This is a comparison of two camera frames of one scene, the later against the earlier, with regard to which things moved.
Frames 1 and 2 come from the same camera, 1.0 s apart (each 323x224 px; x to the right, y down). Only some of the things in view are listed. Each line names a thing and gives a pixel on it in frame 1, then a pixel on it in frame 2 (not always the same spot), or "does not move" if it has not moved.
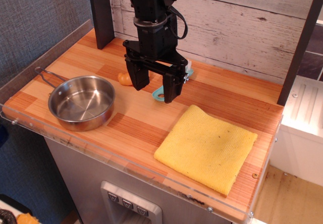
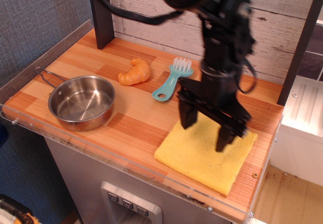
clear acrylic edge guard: x=137 y=169 does not move
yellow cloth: x=209 y=150 does not move
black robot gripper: x=156 y=48 -> x=215 y=94
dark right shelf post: x=303 y=47 does not move
